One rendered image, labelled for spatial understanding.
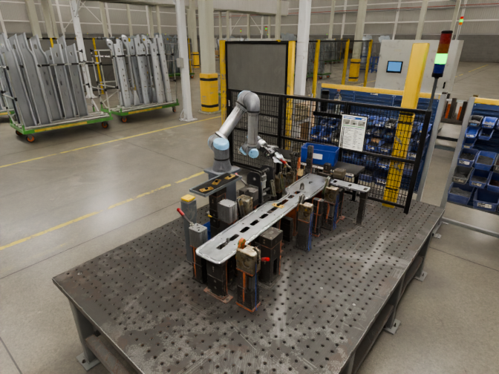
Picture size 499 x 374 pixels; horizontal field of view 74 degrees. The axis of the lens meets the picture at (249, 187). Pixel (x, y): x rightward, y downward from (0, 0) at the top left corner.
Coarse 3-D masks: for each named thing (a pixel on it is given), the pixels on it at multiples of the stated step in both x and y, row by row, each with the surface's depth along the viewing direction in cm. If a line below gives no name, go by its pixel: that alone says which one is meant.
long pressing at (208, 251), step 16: (304, 176) 268; (320, 176) 269; (288, 192) 240; (304, 192) 241; (272, 208) 219; (288, 208) 218; (240, 224) 199; (256, 224) 199; (272, 224) 200; (208, 240) 182; (224, 240) 183; (208, 256) 170; (224, 256) 170
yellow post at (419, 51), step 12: (420, 48) 233; (420, 60) 235; (408, 72) 242; (420, 72) 238; (408, 84) 245; (420, 84) 245; (408, 96) 247; (408, 120) 253; (396, 132) 261; (408, 132) 256; (396, 144) 264; (396, 192) 277; (384, 204) 286
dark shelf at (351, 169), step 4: (280, 148) 326; (284, 152) 315; (288, 152) 315; (292, 152) 315; (296, 152) 315; (284, 156) 305; (288, 156) 305; (284, 160) 302; (288, 160) 299; (296, 160) 295; (300, 164) 293; (304, 164) 290; (312, 164) 286; (316, 164) 286; (336, 164) 286; (340, 164) 286; (344, 164) 286; (348, 164) 286; (352, 164) 286; (320, 168) 283; (332, 168) 276; (344, 168) 276; (348, 168) 276; (352, 168) 277; (356, 168) 277; (360, 168) 277; (364, 168) 280; (348, 172) 269; (352, 172) 269; (356, 172) 269; (360, 172) 274; (352, 176) 268; (356, 176) 268
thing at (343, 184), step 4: (332, 180) 261; (336, 180) 261; (340, 180) 261; (332, 184) 256; (336, 184) 254; (340, 184) 254; (344, 184) 254; (348, 184) 254; (352, 184) 254; (356, 184) 254; (348, 188) 249; (352, 188) 248; (356, 188) 247; (360, 188) 247; (368, 188) 247; (364, 192) 243
